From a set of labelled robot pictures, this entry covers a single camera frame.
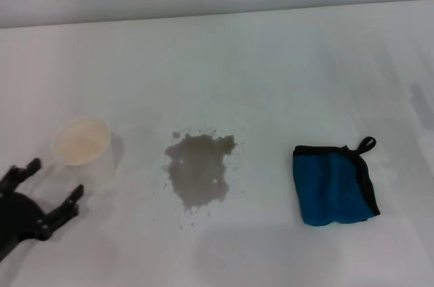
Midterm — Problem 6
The dark water stain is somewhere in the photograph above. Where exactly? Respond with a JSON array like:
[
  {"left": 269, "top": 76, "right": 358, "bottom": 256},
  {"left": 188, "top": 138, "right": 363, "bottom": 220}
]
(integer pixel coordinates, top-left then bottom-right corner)
[{"left": 159, "top": 126, "right": 247, "bottom": 230}]

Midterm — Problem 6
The blue rag with black trim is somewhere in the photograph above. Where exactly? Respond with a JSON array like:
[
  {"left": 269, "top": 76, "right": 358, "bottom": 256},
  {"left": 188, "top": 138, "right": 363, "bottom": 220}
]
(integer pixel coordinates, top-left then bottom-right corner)
[{"left": 292, "top": 136, "right": 381, "bottom": 227}]

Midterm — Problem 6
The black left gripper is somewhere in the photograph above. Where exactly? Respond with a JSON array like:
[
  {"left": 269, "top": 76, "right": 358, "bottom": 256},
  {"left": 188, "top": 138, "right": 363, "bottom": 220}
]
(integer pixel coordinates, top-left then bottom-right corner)
[{"left": 0, "top": 157, "right": 85, "bottom": 261}]

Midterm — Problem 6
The white paper cup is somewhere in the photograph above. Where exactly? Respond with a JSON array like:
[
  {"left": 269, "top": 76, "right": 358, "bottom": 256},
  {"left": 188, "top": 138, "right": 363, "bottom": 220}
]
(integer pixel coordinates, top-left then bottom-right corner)
[{"left": 50, "top": 116, "right": 125, "bottom": 185}]

